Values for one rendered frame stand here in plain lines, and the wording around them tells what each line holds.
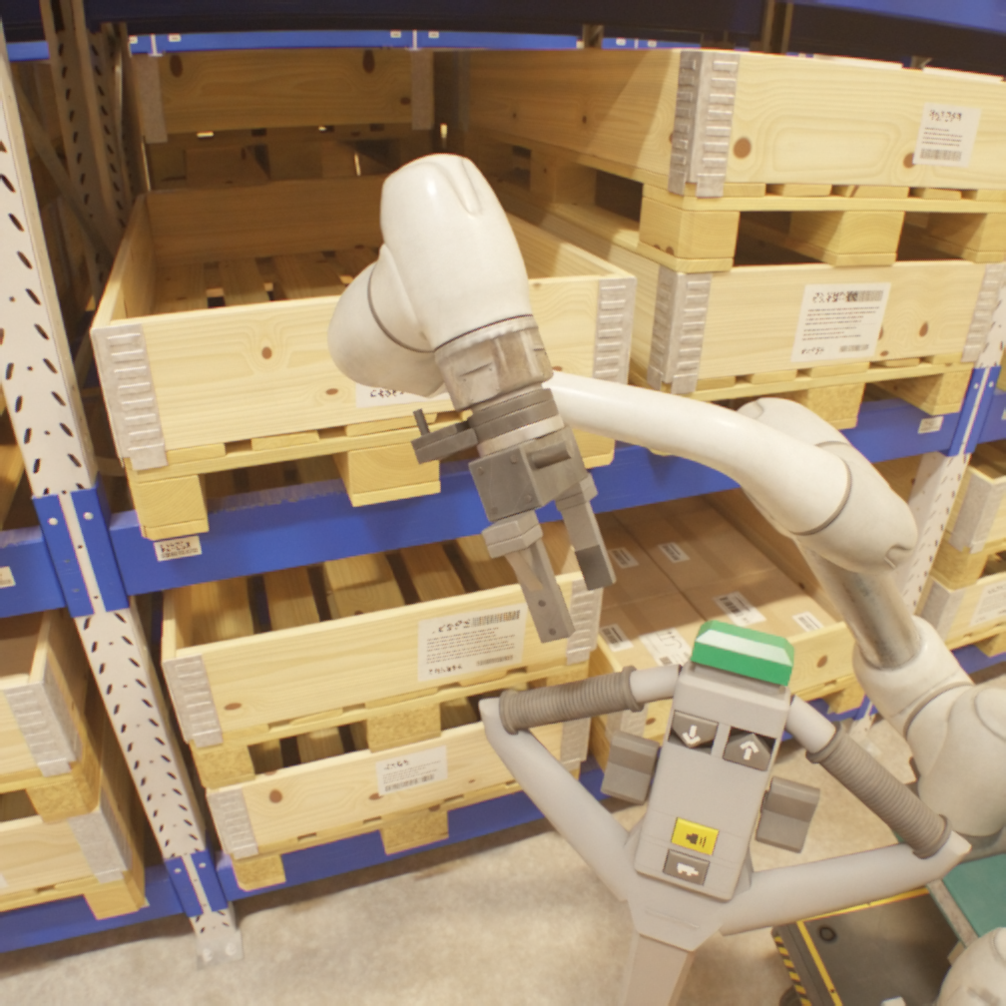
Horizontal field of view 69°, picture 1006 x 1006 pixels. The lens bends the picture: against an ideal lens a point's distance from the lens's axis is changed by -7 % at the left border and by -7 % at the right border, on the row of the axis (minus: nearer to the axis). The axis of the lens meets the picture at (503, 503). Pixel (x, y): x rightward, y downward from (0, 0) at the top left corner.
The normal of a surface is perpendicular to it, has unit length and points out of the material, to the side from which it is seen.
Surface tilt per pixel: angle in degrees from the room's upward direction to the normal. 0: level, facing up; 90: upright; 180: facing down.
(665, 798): 74
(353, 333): 96
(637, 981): 90
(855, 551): 107
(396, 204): 69
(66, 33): 90
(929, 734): 80
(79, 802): 90
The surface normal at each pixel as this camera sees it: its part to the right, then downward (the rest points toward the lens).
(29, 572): 0.34, 0.48
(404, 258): -0.68, 0.28
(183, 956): 0.02, -0.86
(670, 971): -0.39, 0.46
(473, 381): -0.37, 0.21
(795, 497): -0.06, 0.59
